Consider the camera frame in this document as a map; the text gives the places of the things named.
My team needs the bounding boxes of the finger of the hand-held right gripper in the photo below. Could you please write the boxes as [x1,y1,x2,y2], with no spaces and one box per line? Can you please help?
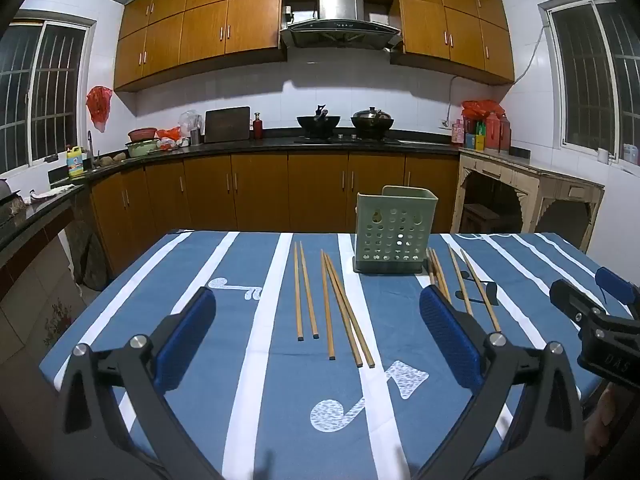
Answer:
[549,279,608,333]
[595,266,640,318]

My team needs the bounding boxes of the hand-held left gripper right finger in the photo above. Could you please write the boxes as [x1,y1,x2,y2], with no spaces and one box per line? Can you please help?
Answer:
[415,284,586,480]

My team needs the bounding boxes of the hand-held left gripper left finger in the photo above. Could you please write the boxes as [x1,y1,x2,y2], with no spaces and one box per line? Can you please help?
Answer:
[52,286,223,480]

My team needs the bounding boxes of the group of bamboo chopsticks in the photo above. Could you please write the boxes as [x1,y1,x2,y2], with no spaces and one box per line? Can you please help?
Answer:
[326,254,376,368]

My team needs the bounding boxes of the green perforated utensil holder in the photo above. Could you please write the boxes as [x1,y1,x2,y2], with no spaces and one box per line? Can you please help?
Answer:
[353,186,439,275]

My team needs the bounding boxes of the person's right hand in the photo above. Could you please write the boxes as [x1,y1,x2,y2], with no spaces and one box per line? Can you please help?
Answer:
[582,382,640,461]

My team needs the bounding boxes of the small wooden stool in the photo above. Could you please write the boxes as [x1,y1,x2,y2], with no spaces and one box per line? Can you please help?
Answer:
[460,203,502,234]

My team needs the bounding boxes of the dark sack under counter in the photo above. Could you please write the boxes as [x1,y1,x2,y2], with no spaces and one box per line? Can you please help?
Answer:
[64,210,110,292]

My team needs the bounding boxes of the blue white striped tablecloth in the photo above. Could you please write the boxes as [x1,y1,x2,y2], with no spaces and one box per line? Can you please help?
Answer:
[39,231,636,480]

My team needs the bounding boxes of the cream wooden side table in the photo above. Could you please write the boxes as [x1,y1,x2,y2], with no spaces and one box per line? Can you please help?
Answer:
[451,146,606,257]

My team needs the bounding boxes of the orange wooden base cabinets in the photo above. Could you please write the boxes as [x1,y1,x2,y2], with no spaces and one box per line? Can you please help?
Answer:
[0,152,461,291]

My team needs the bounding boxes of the pale green enamel basin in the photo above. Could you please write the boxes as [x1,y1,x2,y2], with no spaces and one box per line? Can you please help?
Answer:
[125,140,162,159]

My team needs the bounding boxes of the white rag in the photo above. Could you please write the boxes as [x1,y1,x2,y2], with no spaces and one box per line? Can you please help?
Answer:
[31,185,76,202]

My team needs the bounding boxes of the yellow detergent bottle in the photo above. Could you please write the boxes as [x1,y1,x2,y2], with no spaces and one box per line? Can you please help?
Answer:
[66,145,85,178]

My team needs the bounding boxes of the barred window above side table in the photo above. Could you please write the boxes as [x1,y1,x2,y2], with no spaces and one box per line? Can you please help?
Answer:
[539,0,640,163]

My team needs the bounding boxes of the red bag over bottles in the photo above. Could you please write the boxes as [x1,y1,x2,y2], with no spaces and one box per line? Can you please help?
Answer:
[461,100,506,122]

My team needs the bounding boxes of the black kitchen countertop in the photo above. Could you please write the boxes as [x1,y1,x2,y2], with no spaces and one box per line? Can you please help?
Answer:
[0,129,461,256]

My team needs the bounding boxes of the dark wooden cutting board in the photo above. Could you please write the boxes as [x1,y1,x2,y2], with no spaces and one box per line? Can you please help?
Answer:
[204,106,251,143]

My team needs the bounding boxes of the clear plastic bag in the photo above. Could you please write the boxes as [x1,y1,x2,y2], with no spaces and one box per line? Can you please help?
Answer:
[180,110,204,138]

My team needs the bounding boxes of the dark metal pot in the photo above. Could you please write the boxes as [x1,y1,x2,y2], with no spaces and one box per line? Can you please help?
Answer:
[0,179,24,227]

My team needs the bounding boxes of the black gas stove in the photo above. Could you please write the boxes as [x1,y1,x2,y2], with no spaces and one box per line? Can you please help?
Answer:
[294,132,403,146]

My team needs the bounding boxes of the black wok with lid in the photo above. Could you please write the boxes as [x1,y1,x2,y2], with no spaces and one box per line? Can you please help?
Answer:
[350,106,395,139]

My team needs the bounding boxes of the hanging red plastic bag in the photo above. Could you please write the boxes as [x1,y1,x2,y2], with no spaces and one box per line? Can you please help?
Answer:
[86,86,113,133]

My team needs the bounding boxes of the black open wok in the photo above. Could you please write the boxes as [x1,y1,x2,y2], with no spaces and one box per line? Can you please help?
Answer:
[296,104,342,137]

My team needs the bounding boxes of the barred window beside sink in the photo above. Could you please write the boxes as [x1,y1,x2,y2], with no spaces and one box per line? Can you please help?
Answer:
[0,20,96,173]

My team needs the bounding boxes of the steel range hood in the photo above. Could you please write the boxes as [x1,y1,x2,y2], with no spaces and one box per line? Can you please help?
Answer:
[279,0,403,52]

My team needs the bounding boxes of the white wall cable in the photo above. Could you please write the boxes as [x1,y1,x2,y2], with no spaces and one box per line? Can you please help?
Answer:
[446,24,547,122]

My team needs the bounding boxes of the orange wooden wall cabinets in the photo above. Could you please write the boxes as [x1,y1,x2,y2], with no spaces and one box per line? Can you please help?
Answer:
[114,0,516,93]

